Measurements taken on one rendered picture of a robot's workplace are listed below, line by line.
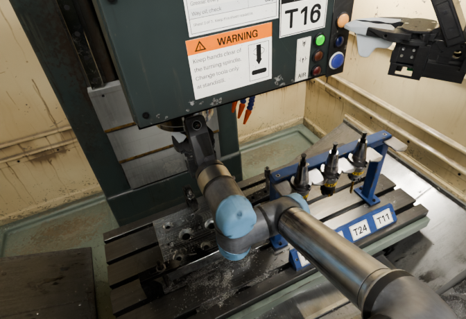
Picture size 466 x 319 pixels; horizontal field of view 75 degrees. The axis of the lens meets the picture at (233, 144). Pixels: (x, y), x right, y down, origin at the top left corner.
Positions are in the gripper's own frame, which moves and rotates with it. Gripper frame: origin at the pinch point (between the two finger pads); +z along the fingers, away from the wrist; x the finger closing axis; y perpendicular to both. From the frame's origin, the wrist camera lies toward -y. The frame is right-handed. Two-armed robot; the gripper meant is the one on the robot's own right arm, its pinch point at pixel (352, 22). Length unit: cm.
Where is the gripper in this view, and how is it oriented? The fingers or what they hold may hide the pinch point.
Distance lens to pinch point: 64.8
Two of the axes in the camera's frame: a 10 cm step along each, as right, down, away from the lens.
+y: 0.7, 7.8, 6.2
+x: 5.8, -5.4, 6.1
